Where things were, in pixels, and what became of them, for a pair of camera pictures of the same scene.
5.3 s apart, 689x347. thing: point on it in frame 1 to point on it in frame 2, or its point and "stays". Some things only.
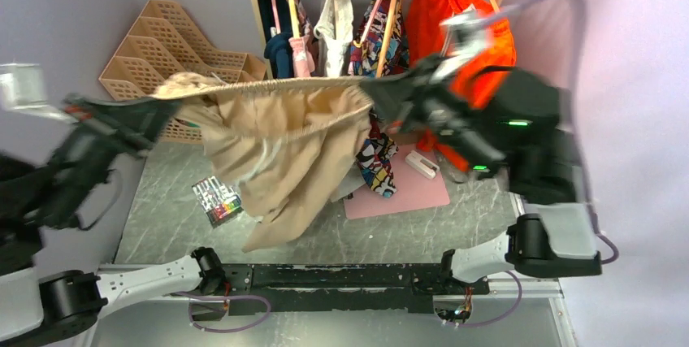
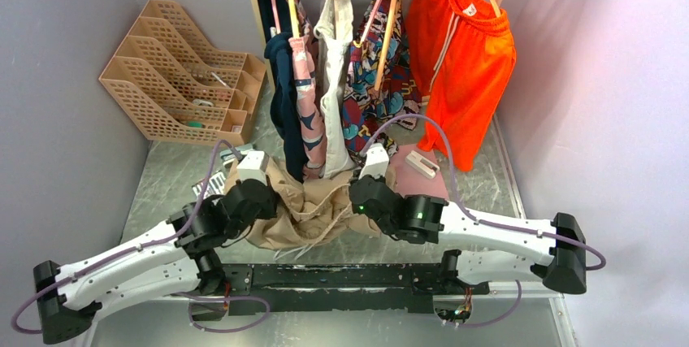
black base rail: x=273 y=288 stays
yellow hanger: x=292 y=3 stays
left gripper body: x=85 y=158 to x=266 y=210
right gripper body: x=449 y=119 to x=386 y=227
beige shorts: x=283 y=149 to x=310 y=213
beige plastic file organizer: x=162 y=43 stays
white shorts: x=335 y=49 stays
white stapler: x=422 y=163 stays
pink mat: x=414 y=190 stays
